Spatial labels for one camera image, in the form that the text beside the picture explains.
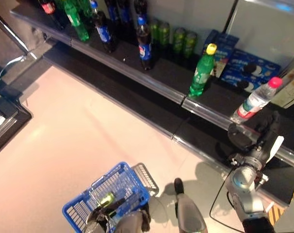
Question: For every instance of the black side shelf unit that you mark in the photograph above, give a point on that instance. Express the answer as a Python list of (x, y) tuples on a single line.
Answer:
[(4, 116)]

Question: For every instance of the yellow black hazard tape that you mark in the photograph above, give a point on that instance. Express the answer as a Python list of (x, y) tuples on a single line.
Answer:
[(275, 211)]

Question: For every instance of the black metal shelf board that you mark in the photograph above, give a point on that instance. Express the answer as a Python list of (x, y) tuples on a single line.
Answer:
[(173, 70)]

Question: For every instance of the blue plastic shopping basket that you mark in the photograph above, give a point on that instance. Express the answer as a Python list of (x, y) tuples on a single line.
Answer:
[(118, 179)]

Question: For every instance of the grey robot right leg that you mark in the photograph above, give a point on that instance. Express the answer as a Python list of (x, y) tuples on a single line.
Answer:
[(188, 213)]

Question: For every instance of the black base shelf board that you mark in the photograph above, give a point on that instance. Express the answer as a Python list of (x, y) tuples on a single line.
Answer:
[(137, 97)]

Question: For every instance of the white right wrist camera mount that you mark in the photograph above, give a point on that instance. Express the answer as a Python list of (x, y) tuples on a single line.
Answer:
[(274, 148)]

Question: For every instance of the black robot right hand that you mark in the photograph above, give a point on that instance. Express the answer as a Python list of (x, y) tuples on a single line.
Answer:
[(261, 138)]

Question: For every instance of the plain blue snack box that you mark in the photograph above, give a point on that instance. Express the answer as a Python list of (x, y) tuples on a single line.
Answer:
[(211, 38)]

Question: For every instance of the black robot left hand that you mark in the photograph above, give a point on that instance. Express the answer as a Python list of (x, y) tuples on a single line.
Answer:
[(99, 217)]

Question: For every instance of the red-capped clear water bottle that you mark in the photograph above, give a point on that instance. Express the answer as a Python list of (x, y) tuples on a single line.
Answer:
[(253, 99)]

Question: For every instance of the beige box gold emblem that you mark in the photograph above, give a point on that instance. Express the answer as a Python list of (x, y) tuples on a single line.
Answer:
[(290, 89)]

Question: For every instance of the Coca-Cola bottle red cap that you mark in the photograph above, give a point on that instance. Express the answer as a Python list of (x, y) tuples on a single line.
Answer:
[(48, 7)]

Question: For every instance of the black metal post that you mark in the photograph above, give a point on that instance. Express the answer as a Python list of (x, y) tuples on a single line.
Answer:
[(11, 32)]

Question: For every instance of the green Sprite bottle yellow cap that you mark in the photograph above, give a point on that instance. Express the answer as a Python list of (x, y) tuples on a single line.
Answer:
[(75, 21), (86, 8), (201, 72)]

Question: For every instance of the small Pepsi cola bottle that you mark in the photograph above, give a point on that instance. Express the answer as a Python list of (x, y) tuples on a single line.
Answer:
[(103, 32), (141, 8), (124, 12), (112, 11), (144, 48)]

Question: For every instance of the blue Oreo cookie box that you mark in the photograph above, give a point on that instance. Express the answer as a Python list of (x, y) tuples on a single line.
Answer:
[(241, 63), (234, 80)]

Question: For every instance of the blue box with biscuit picture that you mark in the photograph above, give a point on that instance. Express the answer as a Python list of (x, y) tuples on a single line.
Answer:
[(225, 46)]

